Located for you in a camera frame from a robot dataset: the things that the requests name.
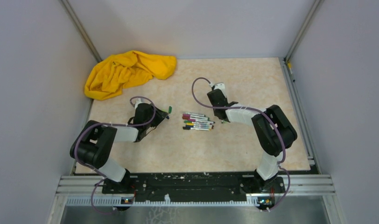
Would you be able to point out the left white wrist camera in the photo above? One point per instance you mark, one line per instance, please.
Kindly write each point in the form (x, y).
(138, 102)

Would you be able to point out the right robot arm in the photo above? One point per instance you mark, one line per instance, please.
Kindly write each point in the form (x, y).
(274, 131)

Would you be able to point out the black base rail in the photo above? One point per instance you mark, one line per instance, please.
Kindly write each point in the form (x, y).
(193, 186)

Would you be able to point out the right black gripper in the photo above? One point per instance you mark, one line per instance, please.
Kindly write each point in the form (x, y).
(214, 110)

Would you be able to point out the aluminium frame rail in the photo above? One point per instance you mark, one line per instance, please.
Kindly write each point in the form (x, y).
(87, 190)

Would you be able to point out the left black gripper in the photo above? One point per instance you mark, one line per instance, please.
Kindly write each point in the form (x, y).
(160, 115)

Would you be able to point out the yellow cloth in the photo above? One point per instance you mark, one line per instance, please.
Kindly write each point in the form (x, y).
(109, 77)

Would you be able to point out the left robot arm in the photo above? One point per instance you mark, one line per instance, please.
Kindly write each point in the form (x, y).
(93, 146)

